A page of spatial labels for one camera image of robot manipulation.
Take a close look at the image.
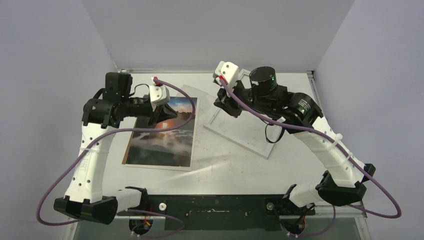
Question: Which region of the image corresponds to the clear acrylic frame sheet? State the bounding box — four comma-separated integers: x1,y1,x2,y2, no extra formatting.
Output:
180,85,219,127

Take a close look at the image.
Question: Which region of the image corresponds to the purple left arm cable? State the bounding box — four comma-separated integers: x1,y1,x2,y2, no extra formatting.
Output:
36,78,196,239

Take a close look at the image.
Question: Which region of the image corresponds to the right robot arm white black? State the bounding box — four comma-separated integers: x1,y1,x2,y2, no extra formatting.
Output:
212,61,376,215

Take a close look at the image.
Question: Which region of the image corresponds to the aluminium front rail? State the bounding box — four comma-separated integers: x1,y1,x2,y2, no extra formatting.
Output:
68,194,368,220

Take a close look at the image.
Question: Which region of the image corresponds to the white picture frame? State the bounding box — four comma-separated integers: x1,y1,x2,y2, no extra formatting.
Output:
203,68,282,161

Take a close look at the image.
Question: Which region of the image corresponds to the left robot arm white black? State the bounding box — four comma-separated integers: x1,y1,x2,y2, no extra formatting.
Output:
53,72,177,225

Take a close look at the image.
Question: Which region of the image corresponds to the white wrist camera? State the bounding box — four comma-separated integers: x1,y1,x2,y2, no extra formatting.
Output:
212,61,239,89
149,76,170,111

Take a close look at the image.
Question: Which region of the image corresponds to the white brown backing board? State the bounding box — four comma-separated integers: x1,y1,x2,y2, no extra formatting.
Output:
121,96,201,172

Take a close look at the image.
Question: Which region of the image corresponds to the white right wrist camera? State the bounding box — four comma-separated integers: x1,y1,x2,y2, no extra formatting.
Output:
212,61,239,89

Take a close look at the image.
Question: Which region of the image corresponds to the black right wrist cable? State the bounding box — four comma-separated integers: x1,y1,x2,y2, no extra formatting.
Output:
264,117,286,145

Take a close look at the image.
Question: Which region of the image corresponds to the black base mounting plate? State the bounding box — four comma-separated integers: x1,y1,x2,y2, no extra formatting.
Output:
116,194,316,232

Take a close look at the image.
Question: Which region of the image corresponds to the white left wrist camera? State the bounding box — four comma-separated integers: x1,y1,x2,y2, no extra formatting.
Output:
149,76,170,111

